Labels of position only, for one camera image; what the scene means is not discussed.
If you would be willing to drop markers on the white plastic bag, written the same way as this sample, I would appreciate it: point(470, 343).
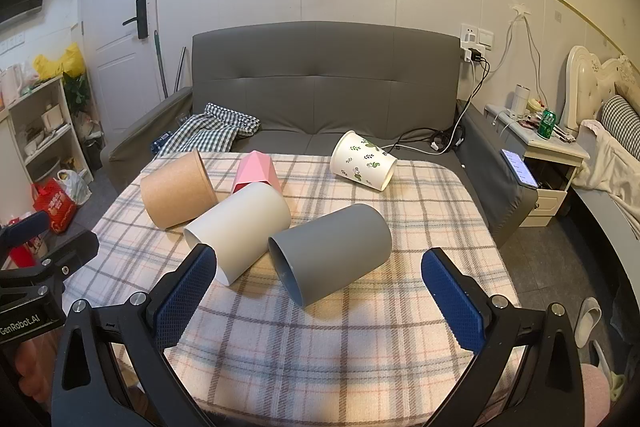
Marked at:
point(75, 187)

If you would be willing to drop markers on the pink kettle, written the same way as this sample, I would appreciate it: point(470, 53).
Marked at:
point(9, 87)

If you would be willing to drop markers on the grey sofa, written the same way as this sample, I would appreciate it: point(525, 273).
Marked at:
point(325, 97)

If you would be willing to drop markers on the green checkered cloth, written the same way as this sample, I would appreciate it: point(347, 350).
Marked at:
point(210, 132)

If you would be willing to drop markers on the white shelf unit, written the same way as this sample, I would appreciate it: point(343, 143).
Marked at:
point(50, 127)

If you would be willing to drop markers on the red shopping bag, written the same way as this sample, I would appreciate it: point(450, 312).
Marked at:
point(55, 207)

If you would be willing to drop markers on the black trash bin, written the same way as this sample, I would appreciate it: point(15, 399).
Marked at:
point(92, 154)

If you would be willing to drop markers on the green drink can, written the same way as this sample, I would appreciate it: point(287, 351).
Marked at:
point(547, 126)

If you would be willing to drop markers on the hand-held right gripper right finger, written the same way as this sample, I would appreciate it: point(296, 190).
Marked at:
point(452, 302)

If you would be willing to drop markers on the white door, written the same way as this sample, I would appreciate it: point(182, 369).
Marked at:
point(115, 77)

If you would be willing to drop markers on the beige blanket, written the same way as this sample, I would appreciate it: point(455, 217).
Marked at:
point(607, 172)

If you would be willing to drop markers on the grey cup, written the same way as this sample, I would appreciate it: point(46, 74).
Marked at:
point(335, 247)

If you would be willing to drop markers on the plaid tablecloth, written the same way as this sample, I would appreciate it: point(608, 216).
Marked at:
point(325, 357)

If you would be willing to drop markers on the yellow plastic bag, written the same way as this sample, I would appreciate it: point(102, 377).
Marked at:
point(57, 64)

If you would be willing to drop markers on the smartphone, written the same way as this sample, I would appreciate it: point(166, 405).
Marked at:
point(520, 168)

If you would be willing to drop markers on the black charger plug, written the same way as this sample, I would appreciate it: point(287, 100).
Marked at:
point(476, 55)

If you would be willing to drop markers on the white wall socket panel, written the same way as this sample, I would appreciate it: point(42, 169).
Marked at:
point(482, 38)

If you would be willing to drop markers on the pink faceted cup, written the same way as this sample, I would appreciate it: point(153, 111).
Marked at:
point(255, 172)

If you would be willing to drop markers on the cream bed headboard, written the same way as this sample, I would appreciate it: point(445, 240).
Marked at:
point(585, 82)

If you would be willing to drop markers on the brown paper cup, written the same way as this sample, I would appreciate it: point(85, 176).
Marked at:
point(175, 192)

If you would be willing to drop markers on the white tumbler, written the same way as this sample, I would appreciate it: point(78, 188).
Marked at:
point(521, 102)

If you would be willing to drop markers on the white nightstand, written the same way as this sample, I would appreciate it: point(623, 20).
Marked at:
point(550, 177)

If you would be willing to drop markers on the white slipper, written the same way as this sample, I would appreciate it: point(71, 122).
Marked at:
point(587, 322)
point(607, 372)

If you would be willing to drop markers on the white floral cup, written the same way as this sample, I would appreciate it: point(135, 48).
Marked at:
point(362, 159)

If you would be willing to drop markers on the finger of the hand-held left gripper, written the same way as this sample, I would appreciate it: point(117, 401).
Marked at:
point(25, 227)
point(75, 252)

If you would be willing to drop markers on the pink pants leg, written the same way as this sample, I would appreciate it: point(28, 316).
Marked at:
point(596, 399)

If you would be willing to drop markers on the green plant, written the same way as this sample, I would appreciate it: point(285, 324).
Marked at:
point(77, 94)

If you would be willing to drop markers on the checkered pillow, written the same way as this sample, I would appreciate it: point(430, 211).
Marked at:
point(622, 122)

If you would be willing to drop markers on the blue packet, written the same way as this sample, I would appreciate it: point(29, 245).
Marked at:
point(162, 142)

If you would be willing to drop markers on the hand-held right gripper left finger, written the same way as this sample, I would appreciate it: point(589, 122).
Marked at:
point(184, 299)

